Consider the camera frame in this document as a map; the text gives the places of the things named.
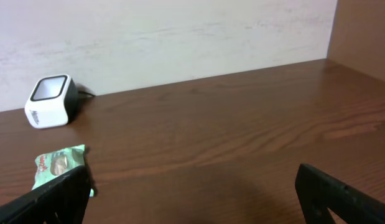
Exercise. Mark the white black barcode scanner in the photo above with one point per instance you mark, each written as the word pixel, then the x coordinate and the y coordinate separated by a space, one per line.
pixel 53 102

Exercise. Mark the teal wet wipes pack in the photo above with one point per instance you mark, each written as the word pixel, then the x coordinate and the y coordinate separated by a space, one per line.
pixel 54 164

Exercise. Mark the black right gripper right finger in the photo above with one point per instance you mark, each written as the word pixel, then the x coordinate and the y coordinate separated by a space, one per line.
pixel 320 194

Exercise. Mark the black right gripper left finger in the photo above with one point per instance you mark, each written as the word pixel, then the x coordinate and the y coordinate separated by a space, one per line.
pixel 61 200

